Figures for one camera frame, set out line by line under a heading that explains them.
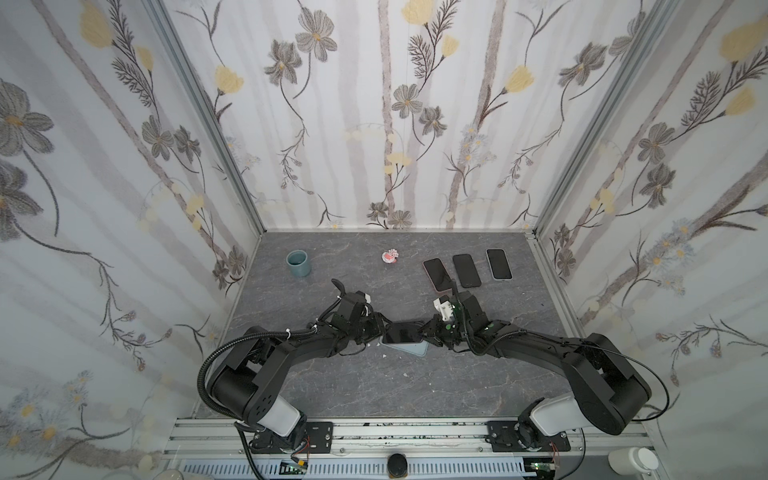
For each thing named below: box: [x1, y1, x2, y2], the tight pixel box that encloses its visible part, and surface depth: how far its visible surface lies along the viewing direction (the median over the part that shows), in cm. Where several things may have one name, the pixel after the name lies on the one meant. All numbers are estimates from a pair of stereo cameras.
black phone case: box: [452, 253, 482, 288], surface depth 110 cm
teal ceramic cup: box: [286, 249, 312, 277], surface depth 106 cm
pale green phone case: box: [379, 336, 429, 358], surface depth 91 cm
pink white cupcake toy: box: [381, 248, 399, 264], surface depth 113 cm
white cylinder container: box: [608, 446, 659, 476], surface depth 65 cm
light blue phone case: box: [485, 248, 513, 281], surface depth 113 cm
